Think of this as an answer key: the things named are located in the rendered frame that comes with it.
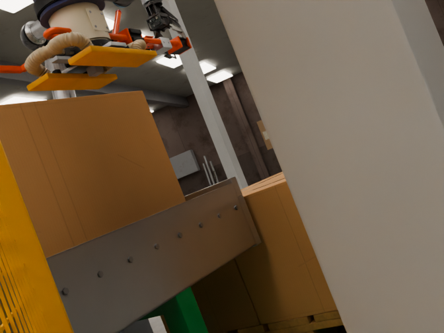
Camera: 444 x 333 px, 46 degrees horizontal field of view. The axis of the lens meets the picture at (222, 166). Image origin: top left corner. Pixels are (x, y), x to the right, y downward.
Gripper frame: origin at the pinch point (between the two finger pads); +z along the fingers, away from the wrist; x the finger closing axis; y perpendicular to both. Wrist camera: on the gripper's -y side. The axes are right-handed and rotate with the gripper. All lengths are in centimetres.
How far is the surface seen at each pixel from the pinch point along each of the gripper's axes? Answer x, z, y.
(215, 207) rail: 34, 68, 75
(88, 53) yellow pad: 14, 13, 76
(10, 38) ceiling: -492, -275, -419
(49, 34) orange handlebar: 2, 1, 74
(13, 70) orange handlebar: -23, 1, 68
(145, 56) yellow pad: 15, 13, 48
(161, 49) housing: 2.3, 3.0, 14.3
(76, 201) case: 17, 53, 104
